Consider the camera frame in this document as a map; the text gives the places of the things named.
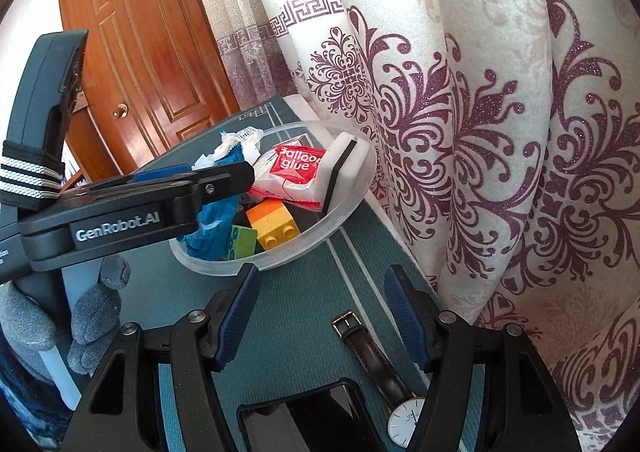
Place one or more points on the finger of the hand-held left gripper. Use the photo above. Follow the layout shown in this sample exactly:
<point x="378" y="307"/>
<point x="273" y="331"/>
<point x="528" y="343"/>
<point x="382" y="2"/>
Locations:
<point x="165" y="175"/>
<point x="220" y="184"/>

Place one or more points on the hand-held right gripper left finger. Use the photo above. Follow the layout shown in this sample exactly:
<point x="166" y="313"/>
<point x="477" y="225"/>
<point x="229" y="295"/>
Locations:
<point x="237" y="322"/>

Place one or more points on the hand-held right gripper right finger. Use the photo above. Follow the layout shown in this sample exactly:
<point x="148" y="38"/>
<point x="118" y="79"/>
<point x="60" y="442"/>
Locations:
<point x="405" y="322"/>

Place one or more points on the blue snack packet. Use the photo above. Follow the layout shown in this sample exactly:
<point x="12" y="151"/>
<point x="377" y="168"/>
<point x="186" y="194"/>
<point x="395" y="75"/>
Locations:
<point x="222" y="154"/>

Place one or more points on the clear plastic gauze packet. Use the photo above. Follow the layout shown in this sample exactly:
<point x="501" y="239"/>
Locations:
<point x="245" y="136"/>

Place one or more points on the red glue packet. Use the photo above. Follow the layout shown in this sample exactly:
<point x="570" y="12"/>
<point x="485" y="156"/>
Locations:
<point x="295" y="164"/>

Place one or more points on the clear plastic bowl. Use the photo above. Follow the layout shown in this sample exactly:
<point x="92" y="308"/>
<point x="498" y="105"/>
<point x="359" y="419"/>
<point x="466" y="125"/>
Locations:
<point x="300" y="252"/>

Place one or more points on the white sponge with black stripe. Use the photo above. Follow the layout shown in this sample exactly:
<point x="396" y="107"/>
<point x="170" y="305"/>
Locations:
<point x="345" y="166"/>

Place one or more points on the person's left hand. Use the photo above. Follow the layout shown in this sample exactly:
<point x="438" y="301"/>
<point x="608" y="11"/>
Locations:
<point x="95" y="317"/>

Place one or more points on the crumpled blue cloth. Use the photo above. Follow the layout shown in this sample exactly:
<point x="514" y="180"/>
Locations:
<point x="210" y="232"/>

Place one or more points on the green toy block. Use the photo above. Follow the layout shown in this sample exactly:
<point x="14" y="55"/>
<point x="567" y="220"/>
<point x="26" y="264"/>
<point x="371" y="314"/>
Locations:
<point x="245" y="242"/>

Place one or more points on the orange and yellow toy block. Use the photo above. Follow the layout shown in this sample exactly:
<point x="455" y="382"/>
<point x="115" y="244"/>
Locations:
<point x="272" y="227"/>

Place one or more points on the brass door knob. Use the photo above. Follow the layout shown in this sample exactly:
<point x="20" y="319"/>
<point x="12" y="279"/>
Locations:
<point x="120" y="111"/>

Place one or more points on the teal table mat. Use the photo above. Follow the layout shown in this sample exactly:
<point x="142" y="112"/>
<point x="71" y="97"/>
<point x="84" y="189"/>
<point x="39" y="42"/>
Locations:
<point x="320" y="307"/>

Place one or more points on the black smartphone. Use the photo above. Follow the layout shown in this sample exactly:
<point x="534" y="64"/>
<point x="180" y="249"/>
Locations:
<point x="310" y="422"/>

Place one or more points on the wooden door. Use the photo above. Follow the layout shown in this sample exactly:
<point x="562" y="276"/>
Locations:
<point x="150" y="31"/>

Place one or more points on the sheer patterned curtain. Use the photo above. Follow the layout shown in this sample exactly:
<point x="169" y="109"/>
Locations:
<point x="225" y="6"/>

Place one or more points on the dark blue clothing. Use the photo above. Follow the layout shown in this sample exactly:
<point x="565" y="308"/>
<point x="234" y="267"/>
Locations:
<point x="25" y="407"/>

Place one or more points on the white purple floral curtain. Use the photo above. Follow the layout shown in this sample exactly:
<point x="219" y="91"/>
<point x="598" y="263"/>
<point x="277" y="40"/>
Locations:
<point x="500" y="131"/>

